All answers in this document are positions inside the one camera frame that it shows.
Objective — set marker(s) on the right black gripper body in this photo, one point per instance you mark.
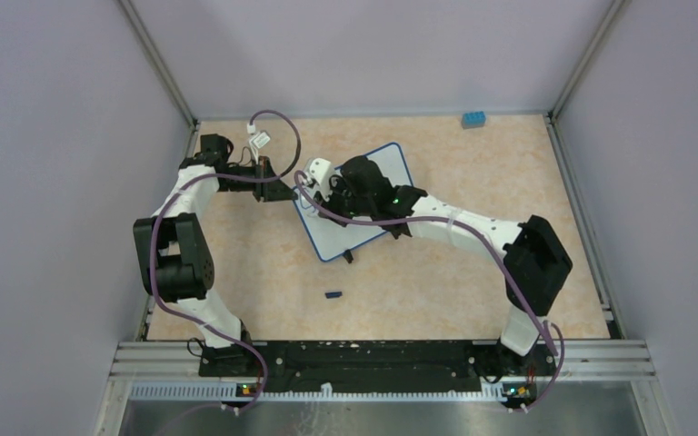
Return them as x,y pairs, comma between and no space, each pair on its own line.
343,203

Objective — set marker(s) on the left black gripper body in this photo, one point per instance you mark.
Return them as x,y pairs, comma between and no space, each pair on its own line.
261,170

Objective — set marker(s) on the blue framed whiteboard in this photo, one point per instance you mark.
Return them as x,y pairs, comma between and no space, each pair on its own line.
330,240

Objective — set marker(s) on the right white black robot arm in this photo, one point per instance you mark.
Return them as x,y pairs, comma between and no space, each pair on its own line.
529,254

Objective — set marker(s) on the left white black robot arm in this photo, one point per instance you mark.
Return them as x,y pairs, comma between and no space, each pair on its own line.
175,261

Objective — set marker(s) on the blue toy brick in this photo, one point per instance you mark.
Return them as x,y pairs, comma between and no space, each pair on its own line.
473,120

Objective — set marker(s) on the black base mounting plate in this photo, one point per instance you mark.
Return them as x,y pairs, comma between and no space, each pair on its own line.
375,366

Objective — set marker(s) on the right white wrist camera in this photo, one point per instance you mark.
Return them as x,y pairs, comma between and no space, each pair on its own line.
318,173

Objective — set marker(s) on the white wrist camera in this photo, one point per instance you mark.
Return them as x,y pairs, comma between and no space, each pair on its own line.
257,140
318,173

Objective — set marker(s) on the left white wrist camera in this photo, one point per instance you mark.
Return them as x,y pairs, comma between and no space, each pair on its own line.
257,140

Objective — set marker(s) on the white slotted cable duct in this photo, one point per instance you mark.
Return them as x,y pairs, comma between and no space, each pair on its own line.
221,391

